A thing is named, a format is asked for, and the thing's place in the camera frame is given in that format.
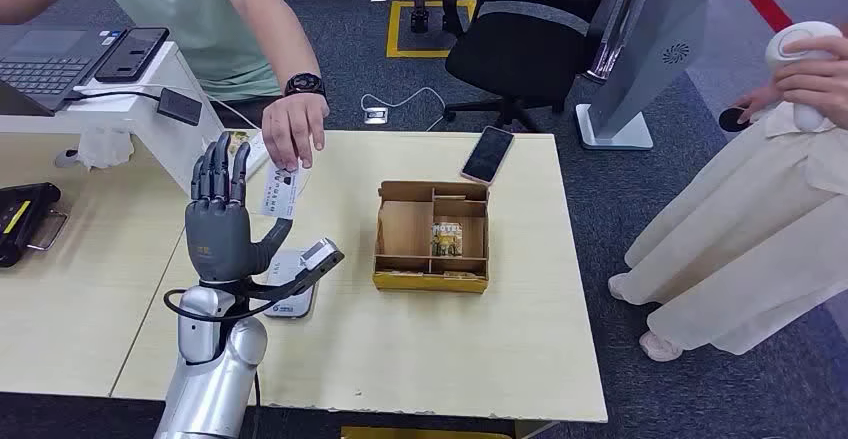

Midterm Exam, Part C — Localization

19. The white power cable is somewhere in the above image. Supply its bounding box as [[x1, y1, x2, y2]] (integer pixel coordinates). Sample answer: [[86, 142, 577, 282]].
[[72, 82, 261, 131]]

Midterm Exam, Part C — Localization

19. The black wristwatch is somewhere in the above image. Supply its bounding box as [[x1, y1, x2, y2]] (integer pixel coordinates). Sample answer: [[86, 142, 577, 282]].
[[283, 72, 328, 99]]

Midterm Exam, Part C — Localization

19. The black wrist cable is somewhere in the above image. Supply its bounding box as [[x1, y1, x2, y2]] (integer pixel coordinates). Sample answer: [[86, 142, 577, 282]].
[[162, 278, 313, 323]]

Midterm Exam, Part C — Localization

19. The grey card reader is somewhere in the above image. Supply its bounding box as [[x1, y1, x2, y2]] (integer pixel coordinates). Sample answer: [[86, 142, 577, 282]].
[[263, 249, 319, 320]]

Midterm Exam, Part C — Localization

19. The person's right hand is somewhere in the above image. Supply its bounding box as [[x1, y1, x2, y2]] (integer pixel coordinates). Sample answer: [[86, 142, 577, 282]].
[[731, 84, 783, 125]]

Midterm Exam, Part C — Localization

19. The black power adapter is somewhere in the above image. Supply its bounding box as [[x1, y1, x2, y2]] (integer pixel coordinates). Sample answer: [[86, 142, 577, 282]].
[[156, 87, 203, 127]]

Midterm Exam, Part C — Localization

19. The white power strip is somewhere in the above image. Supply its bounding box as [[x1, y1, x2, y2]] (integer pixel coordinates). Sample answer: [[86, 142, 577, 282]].
[[228, 132, 270, 182]]

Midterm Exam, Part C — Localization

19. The black adapter cable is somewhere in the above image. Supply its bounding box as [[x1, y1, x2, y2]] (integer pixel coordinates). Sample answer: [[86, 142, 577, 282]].
[[62, 90, 164, 103]]

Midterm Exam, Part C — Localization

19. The black handheld terminal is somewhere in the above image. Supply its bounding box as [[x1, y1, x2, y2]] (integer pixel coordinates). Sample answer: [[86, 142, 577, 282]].
[[0, 182, 70, 270]]

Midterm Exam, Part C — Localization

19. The black phone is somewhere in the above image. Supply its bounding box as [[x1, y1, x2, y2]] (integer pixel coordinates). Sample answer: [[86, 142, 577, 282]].
[[94, 27, 171, 84]]

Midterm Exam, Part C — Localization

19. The white ID card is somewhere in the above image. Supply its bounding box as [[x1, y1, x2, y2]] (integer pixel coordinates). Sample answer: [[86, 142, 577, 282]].
[[260, 162, 303, 220]]

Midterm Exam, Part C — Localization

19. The black office chair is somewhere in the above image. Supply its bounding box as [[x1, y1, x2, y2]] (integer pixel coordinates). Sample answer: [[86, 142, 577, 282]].
[[441, 0, 614, 134]]

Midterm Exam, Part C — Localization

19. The pink smartphone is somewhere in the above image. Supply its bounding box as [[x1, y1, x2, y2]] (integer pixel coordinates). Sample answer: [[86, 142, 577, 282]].
[[460, 125, 516, 187]]

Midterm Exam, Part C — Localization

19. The dark grey laptop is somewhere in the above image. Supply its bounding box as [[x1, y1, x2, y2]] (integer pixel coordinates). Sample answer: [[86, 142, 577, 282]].
[[0, 25, 127, 118]]

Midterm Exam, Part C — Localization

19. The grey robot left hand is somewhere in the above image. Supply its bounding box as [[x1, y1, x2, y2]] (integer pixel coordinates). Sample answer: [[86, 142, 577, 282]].
[[184, 132, 294, 285]]

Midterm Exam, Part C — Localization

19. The white floor cable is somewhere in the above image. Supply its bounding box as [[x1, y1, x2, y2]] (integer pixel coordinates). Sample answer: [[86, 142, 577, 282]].
[[359, 86, 448, 133]]

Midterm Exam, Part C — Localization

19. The wooden compartment box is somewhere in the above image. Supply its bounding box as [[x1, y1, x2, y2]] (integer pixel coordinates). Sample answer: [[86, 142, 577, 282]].
[[372, 180, 492, 295]]

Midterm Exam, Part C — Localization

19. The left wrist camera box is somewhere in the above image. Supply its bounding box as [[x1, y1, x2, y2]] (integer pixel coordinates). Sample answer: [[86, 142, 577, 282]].
[[248, 237, 346, 301]]

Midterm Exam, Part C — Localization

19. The white desk riser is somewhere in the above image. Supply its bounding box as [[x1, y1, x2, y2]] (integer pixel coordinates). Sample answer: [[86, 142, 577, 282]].
[[0, 41, 227, 197]]

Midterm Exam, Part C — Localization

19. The person's left hand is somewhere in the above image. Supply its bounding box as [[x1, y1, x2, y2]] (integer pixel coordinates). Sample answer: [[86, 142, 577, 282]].
[[261, 93, 331, 172], [773, 35, 848, 129]]

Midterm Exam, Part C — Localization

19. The grey standing display kiosk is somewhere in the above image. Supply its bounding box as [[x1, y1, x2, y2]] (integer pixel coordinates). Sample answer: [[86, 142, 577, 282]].
[[574, 0, 713, 152]]

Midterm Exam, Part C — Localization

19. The person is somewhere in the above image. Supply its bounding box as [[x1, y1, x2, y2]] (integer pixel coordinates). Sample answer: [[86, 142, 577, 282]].
[[0, 0, 331, 172], [608, 33, 848, 363]]

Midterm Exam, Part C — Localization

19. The black round disc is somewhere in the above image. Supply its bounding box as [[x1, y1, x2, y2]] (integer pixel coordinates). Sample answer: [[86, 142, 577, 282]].
[[718, 105, 753, 134]]

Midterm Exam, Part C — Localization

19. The white crumpled tissue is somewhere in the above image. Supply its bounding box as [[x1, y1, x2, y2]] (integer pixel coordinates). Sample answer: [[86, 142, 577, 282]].
[[76, 127, 136, 172]]

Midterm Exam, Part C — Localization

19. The white handheld controller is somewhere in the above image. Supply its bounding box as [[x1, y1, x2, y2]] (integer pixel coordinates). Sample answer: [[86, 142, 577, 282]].
[[765, 21, 844, 134]]

